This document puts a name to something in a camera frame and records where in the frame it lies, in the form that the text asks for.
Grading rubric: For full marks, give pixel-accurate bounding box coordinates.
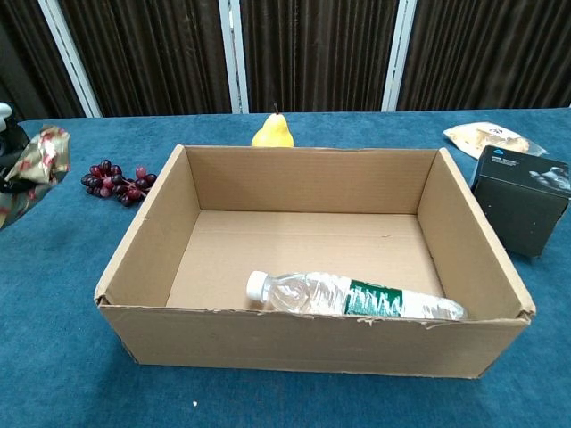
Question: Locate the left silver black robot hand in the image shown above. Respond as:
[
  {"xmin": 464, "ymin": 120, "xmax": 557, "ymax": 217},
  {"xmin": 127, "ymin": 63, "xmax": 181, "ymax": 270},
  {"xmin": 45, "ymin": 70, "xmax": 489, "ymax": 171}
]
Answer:
[{"xmin": 0, "ymin": 102, "xmax": 29, "ymax": 194}]

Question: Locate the gold snack packet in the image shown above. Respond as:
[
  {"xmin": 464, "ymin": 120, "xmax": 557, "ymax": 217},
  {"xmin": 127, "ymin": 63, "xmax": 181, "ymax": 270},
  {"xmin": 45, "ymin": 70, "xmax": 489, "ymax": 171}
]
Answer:
[{"xmin": 0, "ymin": 125, "xmax": 71, "ymax": 231}]

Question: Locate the bunch of purple grapes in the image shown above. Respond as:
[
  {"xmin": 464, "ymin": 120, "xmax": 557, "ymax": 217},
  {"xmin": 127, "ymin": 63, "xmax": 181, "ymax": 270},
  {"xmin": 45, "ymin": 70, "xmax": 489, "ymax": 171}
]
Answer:
[{"xmin": 80, "ymin": 159, "xmax": 158, "ymax": 208}]

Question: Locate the clear plastic water bottle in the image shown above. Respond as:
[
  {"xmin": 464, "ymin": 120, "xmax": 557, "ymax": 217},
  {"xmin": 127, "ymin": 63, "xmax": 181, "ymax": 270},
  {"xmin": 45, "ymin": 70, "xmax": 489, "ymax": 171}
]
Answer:
[{"xmin": 246, "ymin": 269, "xmax": 468, "ymax": 321}]

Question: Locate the open brown cardboard box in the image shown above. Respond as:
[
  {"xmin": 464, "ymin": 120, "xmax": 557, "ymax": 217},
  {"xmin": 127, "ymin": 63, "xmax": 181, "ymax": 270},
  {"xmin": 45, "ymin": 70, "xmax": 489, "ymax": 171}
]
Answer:
[{"xmin": 93, "ymin": 143, "xmax": 536, "ymax": 380}]

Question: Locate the clear bag of pastry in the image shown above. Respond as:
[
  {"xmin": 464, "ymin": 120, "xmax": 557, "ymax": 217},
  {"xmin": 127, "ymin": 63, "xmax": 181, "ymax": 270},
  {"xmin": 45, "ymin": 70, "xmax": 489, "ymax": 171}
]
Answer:
[{"xmin": 442, "ymin": 120, "xmax": 549, "ymax": 158}]

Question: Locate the black product box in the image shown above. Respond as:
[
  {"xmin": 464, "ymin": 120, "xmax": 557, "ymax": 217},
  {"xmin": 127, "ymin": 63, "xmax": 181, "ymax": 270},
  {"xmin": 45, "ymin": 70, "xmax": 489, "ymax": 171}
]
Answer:
[{"xmin": 470, "ymin": 144, "xmax": 571, "ymax": 258}]

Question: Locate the blue velvet table cover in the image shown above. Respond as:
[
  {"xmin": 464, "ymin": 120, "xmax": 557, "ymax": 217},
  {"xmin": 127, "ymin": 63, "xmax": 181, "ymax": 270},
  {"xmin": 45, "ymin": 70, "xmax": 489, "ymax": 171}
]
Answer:
[{"xmin": 0, "ymin": 107, "xmax": 571, "ymax": 428}]

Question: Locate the yellow pear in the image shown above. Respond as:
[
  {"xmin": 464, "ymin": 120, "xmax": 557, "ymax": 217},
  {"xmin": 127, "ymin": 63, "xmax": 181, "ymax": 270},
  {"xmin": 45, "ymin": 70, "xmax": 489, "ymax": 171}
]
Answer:
[{"xmin": 251, "ymin": 103, "xmax": 295, "ymax": 148}]

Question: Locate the dark brown pleated curtain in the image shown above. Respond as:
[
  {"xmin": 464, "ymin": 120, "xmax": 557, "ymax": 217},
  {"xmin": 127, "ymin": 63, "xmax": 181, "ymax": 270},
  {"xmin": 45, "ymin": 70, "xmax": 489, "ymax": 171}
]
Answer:
[{"xmin": 0, "ymin": 0, "xmax": 571, "ymax": 130}]

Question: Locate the white partition frame post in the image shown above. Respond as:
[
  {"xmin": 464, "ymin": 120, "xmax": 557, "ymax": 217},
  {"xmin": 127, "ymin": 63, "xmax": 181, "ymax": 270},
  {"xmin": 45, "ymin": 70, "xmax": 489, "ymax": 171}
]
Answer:
[
  {"xmin": 381, "ymin": 0, "xmax": 418, "ymax": 112},
  {"xmin": 37, "ymin": 0, "xmax": 103, "ymax": 119},
  {"xmin": 218, "ymin": 0, "xmax": 250, "ymax": 114}
]

